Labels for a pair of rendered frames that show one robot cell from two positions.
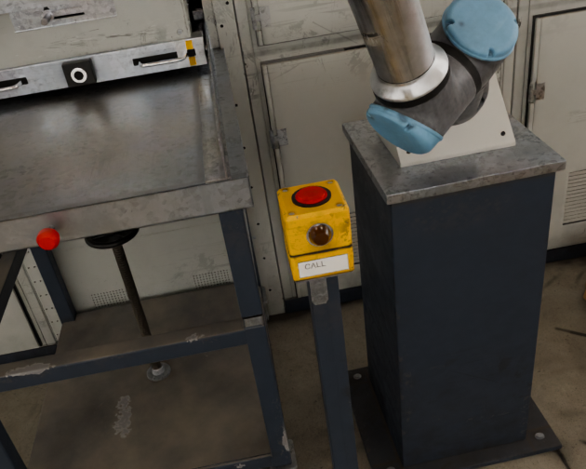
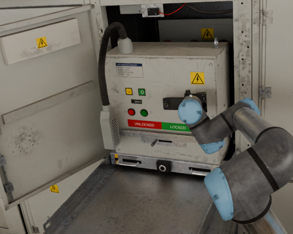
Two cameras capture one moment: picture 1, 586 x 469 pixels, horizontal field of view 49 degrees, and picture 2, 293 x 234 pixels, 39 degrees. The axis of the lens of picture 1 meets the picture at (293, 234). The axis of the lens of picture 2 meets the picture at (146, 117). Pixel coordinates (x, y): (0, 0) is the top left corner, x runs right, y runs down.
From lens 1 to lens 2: 0.63 m
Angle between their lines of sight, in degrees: 27
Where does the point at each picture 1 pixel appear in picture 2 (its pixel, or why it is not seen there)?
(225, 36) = not seen: hidden behind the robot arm
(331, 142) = not seen: outside the picture
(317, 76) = (291, 192)
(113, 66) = (179, 167)
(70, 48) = (162, 154)
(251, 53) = not seen: hidden behind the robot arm
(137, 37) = (193, 158)
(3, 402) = not seen: outside the picture
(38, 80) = (145, 163)
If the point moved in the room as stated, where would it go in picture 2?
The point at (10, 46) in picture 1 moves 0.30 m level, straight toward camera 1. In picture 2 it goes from (138, 146) to (128, 184)
